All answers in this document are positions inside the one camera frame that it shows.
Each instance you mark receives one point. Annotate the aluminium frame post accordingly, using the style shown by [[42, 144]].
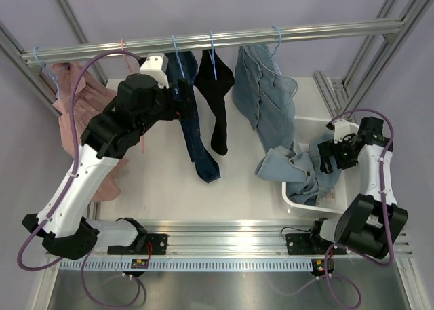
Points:
[[34, 32], [372, 59]]

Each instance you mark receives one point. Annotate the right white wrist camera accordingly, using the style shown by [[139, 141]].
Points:
[[342, 128]]

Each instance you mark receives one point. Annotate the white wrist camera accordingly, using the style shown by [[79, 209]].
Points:
[[155, 65], [342, 128]]

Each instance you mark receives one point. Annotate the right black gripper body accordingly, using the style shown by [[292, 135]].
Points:
[[345, 157]]

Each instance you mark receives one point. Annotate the pale blue denim garment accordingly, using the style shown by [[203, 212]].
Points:
[[265, 97]]

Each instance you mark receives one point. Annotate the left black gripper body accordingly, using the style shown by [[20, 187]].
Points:
[[175, 110]]

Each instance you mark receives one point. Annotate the light blue denim skirt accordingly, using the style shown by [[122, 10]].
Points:
[[300, 170]]

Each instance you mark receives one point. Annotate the light blue wire hanger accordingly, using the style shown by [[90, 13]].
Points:
[[179, 59]]

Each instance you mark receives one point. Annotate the aluminium frame left post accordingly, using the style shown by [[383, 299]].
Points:
[[34, 32]]

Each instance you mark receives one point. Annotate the pink ruffled dress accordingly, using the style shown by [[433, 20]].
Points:
[[91, 98]]

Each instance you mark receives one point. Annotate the aluminium hanging rail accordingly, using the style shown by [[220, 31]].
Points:
[[216, 40]]

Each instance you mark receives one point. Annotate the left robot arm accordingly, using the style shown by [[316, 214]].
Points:
[[139, 104]]

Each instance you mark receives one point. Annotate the blue hanger of pale denim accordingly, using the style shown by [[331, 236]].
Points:
[[273, 55]]

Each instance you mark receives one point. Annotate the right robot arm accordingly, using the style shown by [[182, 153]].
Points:
[[373, 220]]

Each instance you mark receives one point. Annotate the blue hanger of pink dress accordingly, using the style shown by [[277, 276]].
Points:
[[53, 77]]

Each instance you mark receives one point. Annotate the white plastic basket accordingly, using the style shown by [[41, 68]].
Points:
[[334, 203]]

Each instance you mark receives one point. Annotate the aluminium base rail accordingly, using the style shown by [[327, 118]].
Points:
[[234, 238]]

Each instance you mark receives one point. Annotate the black garment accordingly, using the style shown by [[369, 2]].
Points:
[[214, 93]]

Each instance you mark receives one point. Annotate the white slotted cable duct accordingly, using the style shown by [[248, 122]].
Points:
[[190, 265]]

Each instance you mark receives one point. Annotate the dark blue denim skirt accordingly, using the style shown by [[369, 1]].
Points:
[[206, 167]]

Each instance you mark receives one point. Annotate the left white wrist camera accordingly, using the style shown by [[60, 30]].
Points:
[[155, 65]]

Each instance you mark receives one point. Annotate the aluminium frame right post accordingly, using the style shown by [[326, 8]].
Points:
[[372, 59]]

